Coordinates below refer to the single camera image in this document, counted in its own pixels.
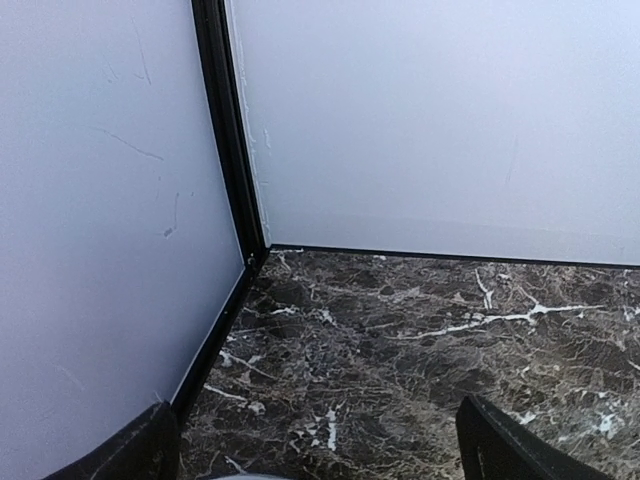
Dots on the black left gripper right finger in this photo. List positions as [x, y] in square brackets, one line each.
[492, 445]

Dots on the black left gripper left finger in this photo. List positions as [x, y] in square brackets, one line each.
[146, 448]

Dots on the black corner frame post left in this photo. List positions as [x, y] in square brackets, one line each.
[214, 44]

